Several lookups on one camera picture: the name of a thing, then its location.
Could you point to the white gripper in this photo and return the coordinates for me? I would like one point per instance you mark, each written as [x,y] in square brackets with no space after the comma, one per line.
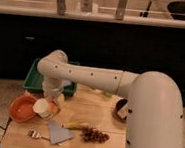
[53,89]

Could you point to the red apple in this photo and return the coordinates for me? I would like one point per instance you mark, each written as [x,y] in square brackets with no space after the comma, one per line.
[54,109]

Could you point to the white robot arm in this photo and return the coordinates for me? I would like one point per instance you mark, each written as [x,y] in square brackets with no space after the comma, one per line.
[155,111]

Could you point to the small green cup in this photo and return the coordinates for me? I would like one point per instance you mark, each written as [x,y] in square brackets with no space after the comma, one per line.
[107,94]

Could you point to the blue sponge in tray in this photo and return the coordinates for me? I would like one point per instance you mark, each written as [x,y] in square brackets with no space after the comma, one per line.
[67,83]

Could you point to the yellow banana toy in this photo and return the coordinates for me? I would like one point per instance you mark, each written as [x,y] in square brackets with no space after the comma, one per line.
[75,125]

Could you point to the green plastic tray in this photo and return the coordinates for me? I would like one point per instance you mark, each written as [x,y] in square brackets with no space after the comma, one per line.
[34,81]

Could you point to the blue-grey cloth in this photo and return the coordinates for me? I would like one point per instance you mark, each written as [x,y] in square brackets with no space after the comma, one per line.
[58,133]

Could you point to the wooden board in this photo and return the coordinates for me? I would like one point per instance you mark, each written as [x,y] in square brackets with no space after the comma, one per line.
[92,109]

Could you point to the orange plastic bowl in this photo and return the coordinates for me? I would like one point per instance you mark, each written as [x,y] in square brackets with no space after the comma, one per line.
[21,109]

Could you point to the bunch of dark grapes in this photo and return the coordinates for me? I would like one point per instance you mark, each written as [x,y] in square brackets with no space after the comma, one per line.
[93,135]

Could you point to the dark bowl with white item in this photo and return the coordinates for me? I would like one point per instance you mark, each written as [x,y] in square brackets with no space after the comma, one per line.
[121,109]

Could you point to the white rail shelf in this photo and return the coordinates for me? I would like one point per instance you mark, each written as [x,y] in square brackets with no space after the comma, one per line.
[43,11]

